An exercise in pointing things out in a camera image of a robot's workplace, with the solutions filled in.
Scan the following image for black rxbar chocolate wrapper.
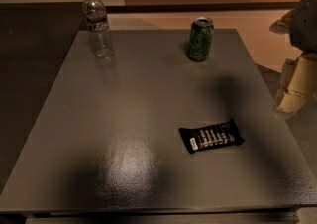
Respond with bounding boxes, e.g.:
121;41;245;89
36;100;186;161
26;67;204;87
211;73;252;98
178;119;245;154

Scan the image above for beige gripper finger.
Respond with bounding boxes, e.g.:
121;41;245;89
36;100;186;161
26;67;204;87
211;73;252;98
273;52;317;119
269;10;294;34

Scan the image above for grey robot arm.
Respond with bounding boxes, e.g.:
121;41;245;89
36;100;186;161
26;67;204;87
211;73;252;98
269;0;317;119

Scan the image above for clear plastic water bottle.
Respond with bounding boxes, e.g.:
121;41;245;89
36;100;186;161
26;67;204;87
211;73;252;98
82;0;114;60

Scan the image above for green soda can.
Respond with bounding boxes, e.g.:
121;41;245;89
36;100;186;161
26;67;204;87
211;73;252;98
187;17;214;61

